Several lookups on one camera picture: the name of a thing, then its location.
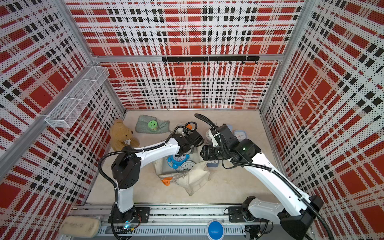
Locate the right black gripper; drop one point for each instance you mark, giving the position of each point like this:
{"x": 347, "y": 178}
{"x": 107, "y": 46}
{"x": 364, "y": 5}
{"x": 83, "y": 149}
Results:
{"x": 207, "y": 151}

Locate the blue square alarm clock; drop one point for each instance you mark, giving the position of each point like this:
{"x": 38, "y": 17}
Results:
{"x": 212, "y": 164}

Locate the cream canvas tote bag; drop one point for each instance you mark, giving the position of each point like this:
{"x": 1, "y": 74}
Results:
{"x": 192, "y": 180}

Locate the white blue oval clock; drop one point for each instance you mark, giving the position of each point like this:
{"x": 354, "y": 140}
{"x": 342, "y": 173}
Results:
{"x": 240, "y": 135}

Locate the white round alarm clock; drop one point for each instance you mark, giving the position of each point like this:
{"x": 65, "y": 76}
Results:
{"x": 208, "y": 137}

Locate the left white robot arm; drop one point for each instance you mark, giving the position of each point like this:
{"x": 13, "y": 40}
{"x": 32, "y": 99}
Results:
{"x": 127, "y": 167}

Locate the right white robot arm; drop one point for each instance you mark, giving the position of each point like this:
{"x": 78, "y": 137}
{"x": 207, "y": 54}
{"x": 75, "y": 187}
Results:
{"x": 297, "y": 210}

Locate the blue twin bell clock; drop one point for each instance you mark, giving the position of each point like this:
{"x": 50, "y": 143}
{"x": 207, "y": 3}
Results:
{"x": 175, "y": 162}

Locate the grey round clock in bag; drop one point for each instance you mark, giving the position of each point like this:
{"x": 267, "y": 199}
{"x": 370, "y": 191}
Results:
{"x": 187, "y": 166}

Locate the green lidded small jar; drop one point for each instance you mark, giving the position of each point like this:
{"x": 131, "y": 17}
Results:
{"x": 153, "y": 125}

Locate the green knitted cloth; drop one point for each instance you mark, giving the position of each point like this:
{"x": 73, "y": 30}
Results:
{"x": 142, "y": 125}

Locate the brown plush dog toy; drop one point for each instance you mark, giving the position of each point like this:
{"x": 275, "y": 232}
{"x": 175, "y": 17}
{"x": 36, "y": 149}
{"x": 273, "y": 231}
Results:
{"x": 122, "y": 136}

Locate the beige sponge block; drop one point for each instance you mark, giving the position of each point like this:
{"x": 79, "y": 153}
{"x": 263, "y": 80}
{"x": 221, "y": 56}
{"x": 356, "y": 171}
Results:
{"x": 80, "y": 227}

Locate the black hook rail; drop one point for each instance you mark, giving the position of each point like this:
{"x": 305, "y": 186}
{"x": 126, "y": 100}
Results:
{"x": 211, "y": 59}

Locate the white wire mesh basket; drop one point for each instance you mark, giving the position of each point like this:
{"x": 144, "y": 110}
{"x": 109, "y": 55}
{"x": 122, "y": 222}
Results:
{"x": 68, "y": 110}

